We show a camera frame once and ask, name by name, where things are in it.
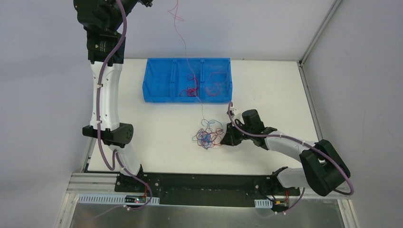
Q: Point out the blue three-compartment plastic bin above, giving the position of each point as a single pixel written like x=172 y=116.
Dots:
x=188 y=80

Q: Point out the white slotted cable duct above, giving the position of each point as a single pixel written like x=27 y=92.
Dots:
x=263 y=203
x=117 y=199

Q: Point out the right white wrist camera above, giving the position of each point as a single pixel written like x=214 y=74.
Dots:
x=233 y=111

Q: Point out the left white slotted cable duct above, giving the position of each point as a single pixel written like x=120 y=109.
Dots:
x=117 y=199

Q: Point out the right white slotted cable duct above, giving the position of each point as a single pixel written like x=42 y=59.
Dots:
x=263 y=203

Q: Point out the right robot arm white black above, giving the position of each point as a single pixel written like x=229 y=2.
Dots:
x=322 y=169

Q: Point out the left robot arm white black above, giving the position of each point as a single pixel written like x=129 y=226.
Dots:
x=105 y=23

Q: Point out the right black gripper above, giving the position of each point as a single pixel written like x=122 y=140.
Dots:
x=233 y=134

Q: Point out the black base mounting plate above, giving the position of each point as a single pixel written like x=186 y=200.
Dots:
x=205 y=189

